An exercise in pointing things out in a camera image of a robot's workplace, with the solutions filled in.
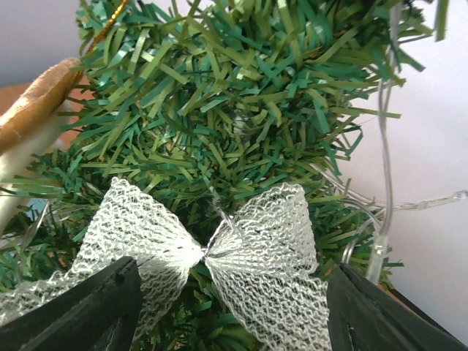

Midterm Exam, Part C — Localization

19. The snowman ornament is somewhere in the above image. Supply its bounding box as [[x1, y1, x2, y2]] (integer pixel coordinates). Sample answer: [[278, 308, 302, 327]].
[[1, 58, 83, 232]]

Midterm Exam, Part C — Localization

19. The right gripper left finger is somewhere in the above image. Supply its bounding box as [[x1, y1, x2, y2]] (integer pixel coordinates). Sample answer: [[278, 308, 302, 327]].
[[1, 257, 143, 350]]

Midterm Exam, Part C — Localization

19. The small green christmas tree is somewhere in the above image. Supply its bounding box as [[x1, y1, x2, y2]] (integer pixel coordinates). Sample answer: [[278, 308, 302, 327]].
[[1, 1, 432, 350]]

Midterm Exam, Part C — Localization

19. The clear angel ornament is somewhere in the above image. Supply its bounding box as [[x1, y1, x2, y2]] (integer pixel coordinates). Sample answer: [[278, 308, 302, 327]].
[[1, 178, 331, 350]]

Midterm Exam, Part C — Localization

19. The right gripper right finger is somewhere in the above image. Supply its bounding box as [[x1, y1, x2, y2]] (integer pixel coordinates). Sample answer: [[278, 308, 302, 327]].
[[327, 264, 467, 351]]

